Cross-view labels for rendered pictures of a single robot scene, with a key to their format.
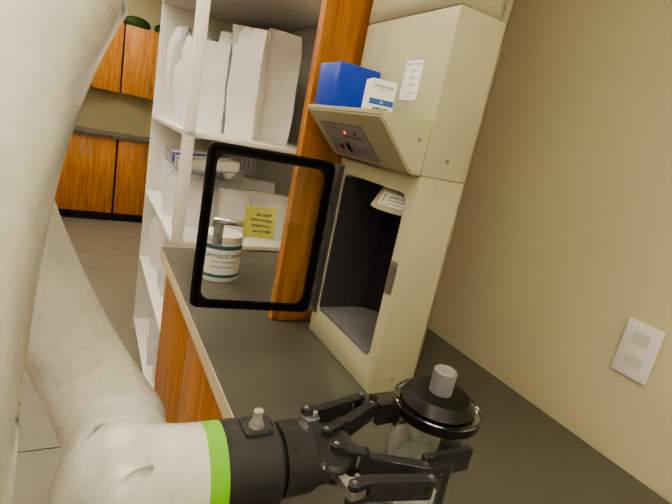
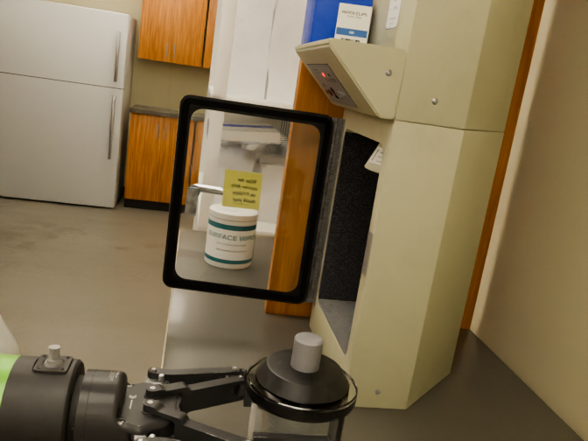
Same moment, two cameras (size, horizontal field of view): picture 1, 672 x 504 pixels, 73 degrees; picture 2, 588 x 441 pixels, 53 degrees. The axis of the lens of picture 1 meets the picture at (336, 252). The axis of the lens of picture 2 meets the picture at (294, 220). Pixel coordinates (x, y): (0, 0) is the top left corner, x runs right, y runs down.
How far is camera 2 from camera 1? 0.31 m
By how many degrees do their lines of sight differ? 19
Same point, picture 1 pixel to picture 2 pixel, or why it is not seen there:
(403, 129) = (363, 60)
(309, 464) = (101, 414)
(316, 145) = (315, 96)
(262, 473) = (37, 409)
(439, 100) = (413, 22)
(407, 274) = (387, 249)
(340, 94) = (318, 29)
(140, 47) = not seen: hidden behind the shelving
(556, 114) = not seen: outside the picture
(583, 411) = not seen: outside the picture
